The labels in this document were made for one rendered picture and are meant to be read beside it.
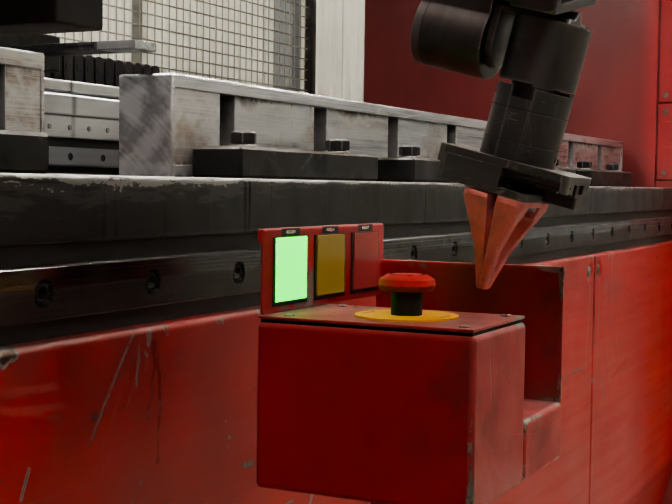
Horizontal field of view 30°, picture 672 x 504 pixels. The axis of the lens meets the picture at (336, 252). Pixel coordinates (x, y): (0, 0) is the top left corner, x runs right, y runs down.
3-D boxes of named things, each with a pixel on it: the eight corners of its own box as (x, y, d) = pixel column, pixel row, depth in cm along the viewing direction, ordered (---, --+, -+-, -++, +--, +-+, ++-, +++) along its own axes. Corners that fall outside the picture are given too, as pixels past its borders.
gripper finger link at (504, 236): (442, 268, 100) (472, 153, 98) (525, 294, 97) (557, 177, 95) (409, 272, 94) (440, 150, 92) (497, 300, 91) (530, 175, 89)
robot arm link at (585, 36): (582, 10, 88) (605, 21, 93) (493, -9, 91) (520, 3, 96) (556, 106, 89) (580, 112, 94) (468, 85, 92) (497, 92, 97)
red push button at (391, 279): (421, 329, 84) (422, 276, 84) (368, 325, 86) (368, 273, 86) (443, 323, 88) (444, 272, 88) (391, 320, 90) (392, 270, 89)
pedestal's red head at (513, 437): (471, 517, 80) (476, 235, 79) (254, 487, 87) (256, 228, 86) (561, 458, 98) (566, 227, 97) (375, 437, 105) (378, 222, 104)
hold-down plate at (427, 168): (413, 182, 150) (414, 157, 150) (372, 182, 152) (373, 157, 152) (497, 184, 176) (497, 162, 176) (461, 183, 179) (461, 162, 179)
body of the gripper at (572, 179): (463, 168, 99) (487, 75, 97) (586, 202, 94) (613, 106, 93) (432, 165, 93) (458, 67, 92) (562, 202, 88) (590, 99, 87)
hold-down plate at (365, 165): (241, 178, 114) (241, 145, 114) (191, 178, 116) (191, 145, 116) (378, 181, 141) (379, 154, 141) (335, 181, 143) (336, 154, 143)
